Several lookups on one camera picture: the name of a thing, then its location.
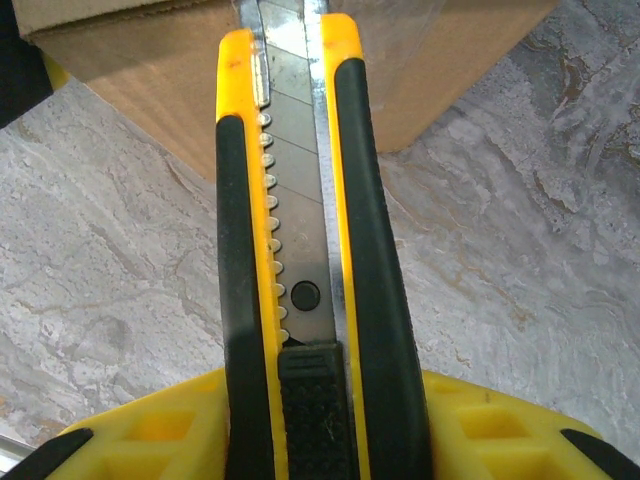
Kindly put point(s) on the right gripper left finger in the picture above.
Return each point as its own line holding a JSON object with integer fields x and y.
{"x": 160, "y": 435}

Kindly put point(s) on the yellow black utility knife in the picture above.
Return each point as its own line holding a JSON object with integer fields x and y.
{"x": 300, "y": 200}

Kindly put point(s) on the brown cardboard express box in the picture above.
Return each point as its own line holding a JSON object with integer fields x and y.
{"x": 150, "y": 75}

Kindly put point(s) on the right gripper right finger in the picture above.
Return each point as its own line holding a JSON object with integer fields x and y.
{"x": 500, "y": 435}

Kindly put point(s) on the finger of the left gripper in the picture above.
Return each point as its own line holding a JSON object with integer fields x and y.
{"x": 20, "y": 65}

